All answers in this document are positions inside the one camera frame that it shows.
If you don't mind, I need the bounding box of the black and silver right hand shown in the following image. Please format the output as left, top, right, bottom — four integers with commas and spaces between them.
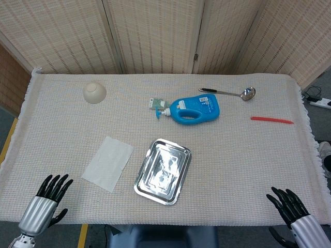
266, 187, 331, 248

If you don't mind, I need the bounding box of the black and silver left hand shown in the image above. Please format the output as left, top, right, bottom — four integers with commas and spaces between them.
18, 174, 74, 237

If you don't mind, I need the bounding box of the white paper napkin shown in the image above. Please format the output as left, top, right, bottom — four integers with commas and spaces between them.
81, 136, 135, 193

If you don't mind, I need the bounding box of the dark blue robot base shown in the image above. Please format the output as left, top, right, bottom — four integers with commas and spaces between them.
107, 224, 218, 248

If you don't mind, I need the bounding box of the stainless steel tray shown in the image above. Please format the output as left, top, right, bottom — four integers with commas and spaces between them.
133, 138, 192, 206

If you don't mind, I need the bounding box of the white shoe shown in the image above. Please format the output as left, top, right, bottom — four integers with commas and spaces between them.
318, 141, 331, 159

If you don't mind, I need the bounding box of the beige woven tablecloth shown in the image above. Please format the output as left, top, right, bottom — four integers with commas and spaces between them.
0, 67, 327, 228

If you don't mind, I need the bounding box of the red flat strip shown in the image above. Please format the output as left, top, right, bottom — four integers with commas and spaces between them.
250, 116, 295, 125

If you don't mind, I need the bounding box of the white power strip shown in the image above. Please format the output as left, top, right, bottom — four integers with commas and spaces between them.
309, 97, 331, 110

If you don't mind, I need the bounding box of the cream upturned bowl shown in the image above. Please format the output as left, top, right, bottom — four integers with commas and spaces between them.
83, 82, 108, 105

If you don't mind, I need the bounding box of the blue pump detergent bottle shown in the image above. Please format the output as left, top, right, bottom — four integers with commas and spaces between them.
154, 93, 221, 127

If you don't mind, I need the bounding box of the small green white packet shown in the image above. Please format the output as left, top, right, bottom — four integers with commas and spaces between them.
149, 97, 171, 111

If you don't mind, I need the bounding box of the woven folding screen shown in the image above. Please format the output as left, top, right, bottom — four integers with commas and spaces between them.
0, 0, 331, 89

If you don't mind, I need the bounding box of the black cable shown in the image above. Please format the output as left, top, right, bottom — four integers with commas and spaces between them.
302, 85, 323, 102

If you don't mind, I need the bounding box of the steel ladle black handle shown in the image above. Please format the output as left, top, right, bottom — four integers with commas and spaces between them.
198, 87, 257, 102

